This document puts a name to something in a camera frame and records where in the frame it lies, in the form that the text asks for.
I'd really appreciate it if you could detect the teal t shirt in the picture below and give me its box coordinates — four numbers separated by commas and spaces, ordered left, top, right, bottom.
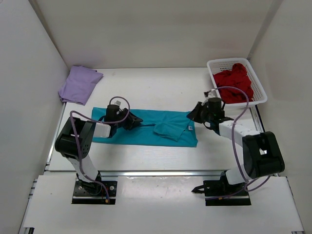
93, 109, 198, 147

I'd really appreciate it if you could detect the red t shirt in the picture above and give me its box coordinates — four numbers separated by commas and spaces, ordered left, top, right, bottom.
214, 63, 254, 104

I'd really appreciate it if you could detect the purple t shirt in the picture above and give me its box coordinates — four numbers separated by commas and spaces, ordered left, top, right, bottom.
58, 66, 103, 106

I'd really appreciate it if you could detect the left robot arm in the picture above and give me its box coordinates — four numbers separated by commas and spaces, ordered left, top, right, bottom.
55, 104, 143, 195

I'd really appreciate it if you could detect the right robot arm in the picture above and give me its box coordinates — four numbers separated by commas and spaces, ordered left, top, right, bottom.
187, 97, 285, 185

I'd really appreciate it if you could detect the white plastic basket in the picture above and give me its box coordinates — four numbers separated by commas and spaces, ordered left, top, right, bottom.
207, 58, 268, 107

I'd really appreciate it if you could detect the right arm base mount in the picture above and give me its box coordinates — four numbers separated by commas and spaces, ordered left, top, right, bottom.
192, 174, 251, 206

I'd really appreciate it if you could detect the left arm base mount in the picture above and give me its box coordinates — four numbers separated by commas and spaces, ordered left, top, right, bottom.
72, 179, 117, 205

